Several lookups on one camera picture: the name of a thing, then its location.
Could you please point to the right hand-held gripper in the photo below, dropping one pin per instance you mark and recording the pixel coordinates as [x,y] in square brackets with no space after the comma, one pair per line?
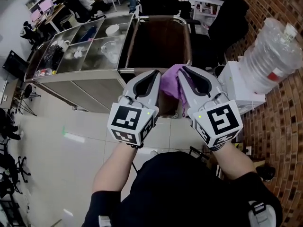
[220,119]

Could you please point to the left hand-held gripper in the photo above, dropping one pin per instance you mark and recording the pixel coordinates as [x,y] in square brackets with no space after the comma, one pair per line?
[125,117]

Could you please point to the purple cloth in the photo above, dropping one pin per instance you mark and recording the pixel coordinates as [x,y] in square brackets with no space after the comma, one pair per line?
[169,84]

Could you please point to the person's left forearm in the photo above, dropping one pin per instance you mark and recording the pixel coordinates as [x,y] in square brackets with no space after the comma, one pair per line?
[111,171]

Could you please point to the person's right forearm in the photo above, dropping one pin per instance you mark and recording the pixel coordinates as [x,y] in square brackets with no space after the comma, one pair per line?
[232,162]

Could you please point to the steel compartment trolley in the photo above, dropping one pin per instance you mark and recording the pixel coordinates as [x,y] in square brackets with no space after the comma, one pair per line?
[94,93]

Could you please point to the black plastic bag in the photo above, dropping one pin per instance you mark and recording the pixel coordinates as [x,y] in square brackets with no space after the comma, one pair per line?
[53,55]

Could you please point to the white water dispenser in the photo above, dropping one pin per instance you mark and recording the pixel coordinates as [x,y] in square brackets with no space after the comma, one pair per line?
[241,98]

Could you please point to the clear plastic pitcher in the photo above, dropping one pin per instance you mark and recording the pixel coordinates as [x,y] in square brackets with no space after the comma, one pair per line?
[110,53]

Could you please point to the person's white shoe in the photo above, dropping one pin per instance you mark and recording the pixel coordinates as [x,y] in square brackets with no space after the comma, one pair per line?
[154,152]

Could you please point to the large white cup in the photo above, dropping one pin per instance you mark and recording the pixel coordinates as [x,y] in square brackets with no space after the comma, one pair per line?
[113,31]

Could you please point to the clear water jug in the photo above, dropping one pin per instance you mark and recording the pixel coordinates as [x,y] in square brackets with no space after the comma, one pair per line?
[267,63]

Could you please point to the white plastic bag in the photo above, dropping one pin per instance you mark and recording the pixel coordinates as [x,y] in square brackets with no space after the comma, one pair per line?
[78,53]

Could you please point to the blue pink packet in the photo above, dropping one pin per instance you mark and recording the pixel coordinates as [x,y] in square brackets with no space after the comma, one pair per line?
[88,33]

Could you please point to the small white side table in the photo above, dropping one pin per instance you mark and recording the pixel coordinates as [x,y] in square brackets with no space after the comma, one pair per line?
[208,2]

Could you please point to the white mug blue stripe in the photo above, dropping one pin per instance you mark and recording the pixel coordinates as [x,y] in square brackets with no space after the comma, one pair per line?
[64,43]

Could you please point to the plain white mug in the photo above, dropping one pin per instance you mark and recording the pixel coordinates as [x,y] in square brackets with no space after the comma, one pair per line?
[55,45]

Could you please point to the red label bottle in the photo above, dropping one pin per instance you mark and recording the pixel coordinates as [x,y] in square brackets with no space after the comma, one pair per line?
[42,73]

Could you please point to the black round object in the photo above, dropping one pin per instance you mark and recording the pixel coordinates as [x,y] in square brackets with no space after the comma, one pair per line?
[265,173]

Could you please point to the person's black shirt torso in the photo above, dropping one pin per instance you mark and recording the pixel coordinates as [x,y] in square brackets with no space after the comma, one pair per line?
[184,193]

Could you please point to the paper cup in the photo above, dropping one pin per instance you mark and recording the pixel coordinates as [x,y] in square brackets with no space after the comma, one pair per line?
[290,32]

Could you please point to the black round stool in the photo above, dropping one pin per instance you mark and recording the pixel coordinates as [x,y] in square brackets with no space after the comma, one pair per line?
[28,90]

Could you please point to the wooden top white desk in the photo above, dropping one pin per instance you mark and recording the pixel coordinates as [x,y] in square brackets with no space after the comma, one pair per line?
[54,13]

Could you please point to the pink lit monitor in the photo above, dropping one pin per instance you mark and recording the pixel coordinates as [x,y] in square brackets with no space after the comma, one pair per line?
[35,15]
[46,5]

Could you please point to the grey hooded jacket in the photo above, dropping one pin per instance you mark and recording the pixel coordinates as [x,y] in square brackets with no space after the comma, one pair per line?
[27,32]

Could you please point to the tall black panel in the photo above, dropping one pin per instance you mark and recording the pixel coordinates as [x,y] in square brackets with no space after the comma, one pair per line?
[14,65]

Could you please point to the wooden table black legs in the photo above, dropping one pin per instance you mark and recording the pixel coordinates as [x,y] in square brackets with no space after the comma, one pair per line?
[9,96]

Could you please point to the black chest-mounted bracket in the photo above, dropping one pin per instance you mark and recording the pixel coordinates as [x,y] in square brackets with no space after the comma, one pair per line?
[198,153]

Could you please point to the white wall socket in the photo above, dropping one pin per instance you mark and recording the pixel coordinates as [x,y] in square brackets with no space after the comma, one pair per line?
[249,150]

